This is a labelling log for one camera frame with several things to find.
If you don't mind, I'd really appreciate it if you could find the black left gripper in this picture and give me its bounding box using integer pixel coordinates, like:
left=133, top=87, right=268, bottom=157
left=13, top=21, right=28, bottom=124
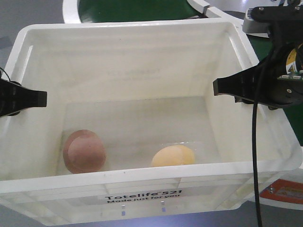
left=0, top=79, right=47, bottom=117

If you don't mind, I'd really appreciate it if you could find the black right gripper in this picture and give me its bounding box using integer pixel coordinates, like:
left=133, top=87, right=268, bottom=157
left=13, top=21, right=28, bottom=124
left=213, top=43, right=303, bottom=109

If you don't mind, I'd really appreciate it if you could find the pink plush fruit toy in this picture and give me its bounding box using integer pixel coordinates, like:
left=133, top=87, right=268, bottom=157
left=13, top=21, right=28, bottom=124
left=62, top=130, right=106, bottom=174

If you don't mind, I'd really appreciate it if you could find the yellow plush fruit toy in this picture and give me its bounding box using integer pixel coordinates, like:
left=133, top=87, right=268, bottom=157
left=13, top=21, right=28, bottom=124
left=151, top=145, right=195, bottom=167

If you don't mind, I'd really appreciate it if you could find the white plastic tote box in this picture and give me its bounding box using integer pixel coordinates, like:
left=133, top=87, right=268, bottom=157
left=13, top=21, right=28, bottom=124
left=0, top=19, right=303, bottom=226

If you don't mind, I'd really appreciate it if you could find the orange label plate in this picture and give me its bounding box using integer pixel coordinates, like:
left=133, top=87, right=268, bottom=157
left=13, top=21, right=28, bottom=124
left=260, top=179, right=303, bottom=205

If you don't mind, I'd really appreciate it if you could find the black cable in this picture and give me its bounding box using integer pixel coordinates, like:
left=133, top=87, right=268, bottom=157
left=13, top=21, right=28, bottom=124
left=251, top=42, right=288, bottom=227

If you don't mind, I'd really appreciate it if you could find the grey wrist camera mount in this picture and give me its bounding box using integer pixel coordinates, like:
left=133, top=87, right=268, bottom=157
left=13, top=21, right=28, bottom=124
left=242, top=5, right=303, bottom=40

